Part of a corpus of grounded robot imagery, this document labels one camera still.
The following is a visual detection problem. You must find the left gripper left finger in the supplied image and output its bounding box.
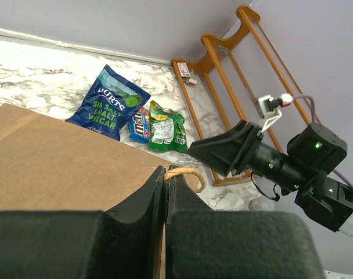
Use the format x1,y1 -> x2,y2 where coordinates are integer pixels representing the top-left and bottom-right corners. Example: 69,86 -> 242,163
0,167 -> 165,278

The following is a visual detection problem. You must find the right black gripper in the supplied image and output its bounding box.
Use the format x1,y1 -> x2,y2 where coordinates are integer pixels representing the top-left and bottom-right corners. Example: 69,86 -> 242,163
187,121 -> 263,177

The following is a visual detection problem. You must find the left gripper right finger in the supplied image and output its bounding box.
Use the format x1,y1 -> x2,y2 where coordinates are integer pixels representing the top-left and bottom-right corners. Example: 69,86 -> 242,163
164,166 -> 324,278

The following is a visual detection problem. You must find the green candy bag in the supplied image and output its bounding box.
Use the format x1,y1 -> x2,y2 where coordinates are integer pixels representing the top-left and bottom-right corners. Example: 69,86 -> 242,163
148,101 -> 188,153

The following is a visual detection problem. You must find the blue M&M's packet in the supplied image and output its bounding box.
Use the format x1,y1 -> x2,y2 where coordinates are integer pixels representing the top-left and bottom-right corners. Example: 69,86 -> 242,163
128,108 -> 150,144

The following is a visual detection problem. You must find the brown paper bag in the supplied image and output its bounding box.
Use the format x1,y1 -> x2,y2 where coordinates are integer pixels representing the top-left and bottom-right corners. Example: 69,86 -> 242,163
0,103 -> 206,279

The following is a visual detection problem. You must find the blue Burts chips bag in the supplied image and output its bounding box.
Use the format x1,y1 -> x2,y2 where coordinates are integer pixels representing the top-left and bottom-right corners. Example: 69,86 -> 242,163
66,65 -> 151,141

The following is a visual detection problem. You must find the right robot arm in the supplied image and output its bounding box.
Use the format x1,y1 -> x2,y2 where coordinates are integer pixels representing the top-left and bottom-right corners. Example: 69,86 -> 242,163
188,120 -> 353,237

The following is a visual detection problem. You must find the orange wooden rack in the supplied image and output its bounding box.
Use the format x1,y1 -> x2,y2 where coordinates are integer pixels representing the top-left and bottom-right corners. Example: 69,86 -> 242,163
170,4 -> 321,187

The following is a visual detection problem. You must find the small red white box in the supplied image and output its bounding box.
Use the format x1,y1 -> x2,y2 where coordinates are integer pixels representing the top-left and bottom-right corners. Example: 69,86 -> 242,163
177,62 -> 197,85

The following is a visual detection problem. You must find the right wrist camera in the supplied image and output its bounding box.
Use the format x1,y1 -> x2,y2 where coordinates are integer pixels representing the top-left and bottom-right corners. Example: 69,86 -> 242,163
255,93 -> 294,133

